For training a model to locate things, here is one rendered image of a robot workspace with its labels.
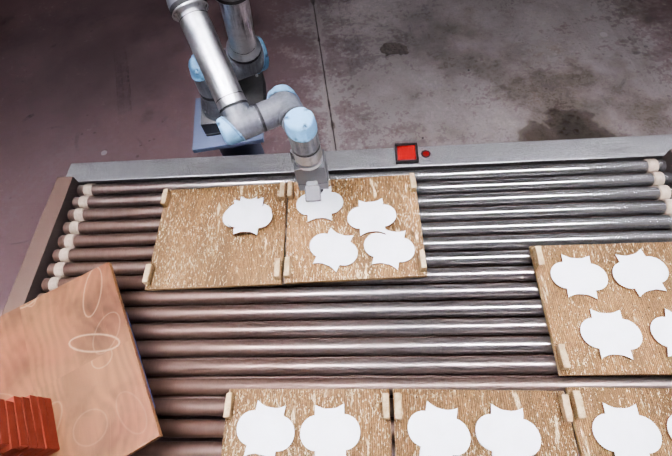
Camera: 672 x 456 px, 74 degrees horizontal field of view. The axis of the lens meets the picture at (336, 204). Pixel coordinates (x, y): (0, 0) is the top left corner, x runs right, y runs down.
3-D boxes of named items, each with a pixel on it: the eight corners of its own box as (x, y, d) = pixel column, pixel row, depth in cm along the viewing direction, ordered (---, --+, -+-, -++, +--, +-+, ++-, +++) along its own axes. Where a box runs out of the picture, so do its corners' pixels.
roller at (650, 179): (82, 200, 157) (73, 193, 153) (661, 176, 141) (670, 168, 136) (78, 212, 155) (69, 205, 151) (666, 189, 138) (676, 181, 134)
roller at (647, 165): (86, 188, 160) (78, 181, 156) (655, 164, 143) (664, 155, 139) (82, 200, 157) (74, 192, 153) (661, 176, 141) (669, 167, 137)
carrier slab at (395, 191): (289, 184, 147) (288, 182, 146) (413, 176, 144) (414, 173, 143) (285, 284, 129) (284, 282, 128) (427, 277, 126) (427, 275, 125)
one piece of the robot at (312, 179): (288, 178, 113) (298, 210, 126) (323, 175, 112) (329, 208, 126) (289, 141, 119) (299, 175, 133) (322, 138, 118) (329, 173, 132)
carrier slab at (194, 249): (168, 192, 150) (166, 189, 149) (288, 185, 147) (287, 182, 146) (146, 291, 132) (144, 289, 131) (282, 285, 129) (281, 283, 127)
